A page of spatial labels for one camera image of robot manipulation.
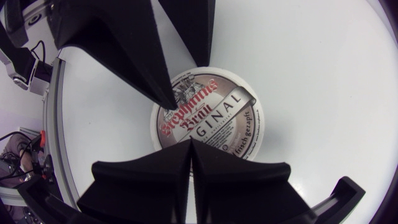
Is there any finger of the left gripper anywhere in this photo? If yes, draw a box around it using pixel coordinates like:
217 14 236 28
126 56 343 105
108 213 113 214
46 0 178 111
158 0 216 68

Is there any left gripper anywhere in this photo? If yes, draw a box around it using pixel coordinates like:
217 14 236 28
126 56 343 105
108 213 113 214
2 0 50 48

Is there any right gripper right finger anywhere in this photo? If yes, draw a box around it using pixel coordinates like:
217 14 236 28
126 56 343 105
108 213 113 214
191 139 315 224

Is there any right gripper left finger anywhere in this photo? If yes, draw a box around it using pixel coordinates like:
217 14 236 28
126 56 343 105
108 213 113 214
76 139 192 224

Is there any round white coaster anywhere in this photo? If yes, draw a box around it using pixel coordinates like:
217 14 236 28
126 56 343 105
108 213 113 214
150 66 266 161

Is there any person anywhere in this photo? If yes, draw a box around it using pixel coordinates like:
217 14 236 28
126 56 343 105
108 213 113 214
0 133 41 188

